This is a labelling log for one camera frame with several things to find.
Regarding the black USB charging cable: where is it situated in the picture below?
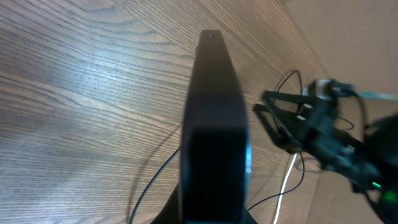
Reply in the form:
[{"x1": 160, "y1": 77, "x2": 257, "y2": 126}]
[{"x1": 129, "y1": 70, "x2": 355, "y2": 224}]

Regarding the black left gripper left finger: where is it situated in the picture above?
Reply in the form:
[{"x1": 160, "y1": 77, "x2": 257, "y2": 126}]
[{"x1": 151, "y1": 184, "x2": 180, "y2": 224}]

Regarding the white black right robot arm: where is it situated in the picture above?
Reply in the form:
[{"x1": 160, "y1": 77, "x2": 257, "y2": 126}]
[{"x1": 253, "y1": 82, "x2": 397, "y2": 223}]

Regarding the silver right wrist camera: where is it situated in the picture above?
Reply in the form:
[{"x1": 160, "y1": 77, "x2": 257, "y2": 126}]
[{"x1": 302, "y1": 79, "x2": 335, "y2": 100}]

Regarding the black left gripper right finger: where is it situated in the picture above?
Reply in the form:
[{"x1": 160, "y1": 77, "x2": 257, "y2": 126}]
[{"x1": 247, "y1": 210, "x2": 257, "y2": 224}]

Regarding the white power strip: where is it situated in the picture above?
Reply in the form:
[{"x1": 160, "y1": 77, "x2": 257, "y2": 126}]
[{"x1": 359, "y1": 91, "x2": 398, "y2": 101}]

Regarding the blue Samsung Galaxy smartphone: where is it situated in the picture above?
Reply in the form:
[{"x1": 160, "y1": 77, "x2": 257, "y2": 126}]
[{"x1": 180, "y1": 30, "x2": 251, "y2": 223}]

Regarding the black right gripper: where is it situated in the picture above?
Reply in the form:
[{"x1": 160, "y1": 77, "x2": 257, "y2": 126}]
[{"x1": 252, "y1": 83, "x2": 355, "y2": 162}]

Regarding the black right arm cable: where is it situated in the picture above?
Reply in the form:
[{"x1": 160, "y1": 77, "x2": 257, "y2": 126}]
[{"x1": 334, "y1": 82, "x2": 369, "y2": 131}]

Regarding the white power strip cord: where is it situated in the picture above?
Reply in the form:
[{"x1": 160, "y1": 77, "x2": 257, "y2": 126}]
[{"x1": 272, "y1": 152, "x2": 299, "y2": 224}]

